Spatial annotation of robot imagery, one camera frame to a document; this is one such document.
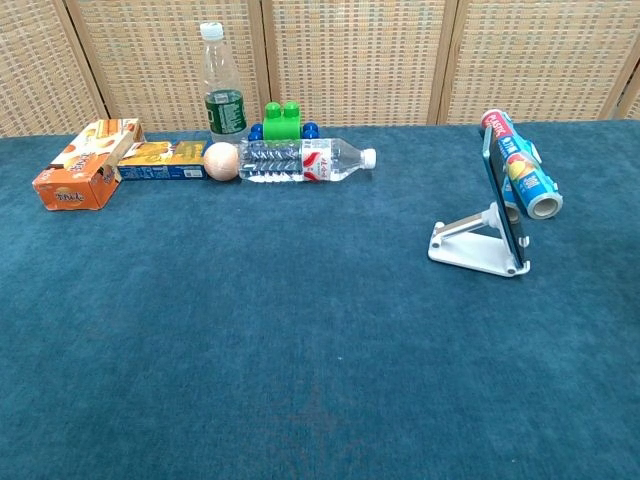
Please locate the black smartphone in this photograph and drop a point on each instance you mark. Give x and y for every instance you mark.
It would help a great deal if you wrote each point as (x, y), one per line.
(497, 175)

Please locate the white phone stand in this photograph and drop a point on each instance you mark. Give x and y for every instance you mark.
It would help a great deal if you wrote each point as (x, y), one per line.
(470, 250)

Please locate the red label water bottle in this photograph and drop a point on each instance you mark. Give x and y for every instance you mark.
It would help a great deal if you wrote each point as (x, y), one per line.
(290, 161)

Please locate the blue felt table cloth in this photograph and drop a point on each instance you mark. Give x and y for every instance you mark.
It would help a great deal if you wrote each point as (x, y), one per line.
(250, 300)

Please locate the green toy building block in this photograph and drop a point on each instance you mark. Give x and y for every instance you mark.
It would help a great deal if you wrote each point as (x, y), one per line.
(282, 125)

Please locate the blue toy building block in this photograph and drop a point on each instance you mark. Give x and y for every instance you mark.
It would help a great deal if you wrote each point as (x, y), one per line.
(256, 133)

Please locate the beige ball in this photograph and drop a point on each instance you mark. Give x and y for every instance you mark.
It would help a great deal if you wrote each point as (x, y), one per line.
(221, 161)

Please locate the green label plastic bottle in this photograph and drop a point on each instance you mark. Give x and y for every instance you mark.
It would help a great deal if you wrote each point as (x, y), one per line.
(225, 110)

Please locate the blue and yellow snack box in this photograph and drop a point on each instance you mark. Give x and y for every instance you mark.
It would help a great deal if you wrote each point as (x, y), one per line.
(160, 162)

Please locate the woven bamboo folding screen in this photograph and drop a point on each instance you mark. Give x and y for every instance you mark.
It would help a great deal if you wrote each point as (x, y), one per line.
(360, 60)

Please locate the blue plastic wrap roll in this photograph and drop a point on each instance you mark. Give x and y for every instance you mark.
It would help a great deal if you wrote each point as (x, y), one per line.
(535, 180)

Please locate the orange cracker box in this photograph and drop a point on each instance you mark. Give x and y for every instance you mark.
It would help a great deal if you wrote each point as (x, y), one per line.
(75, 175)

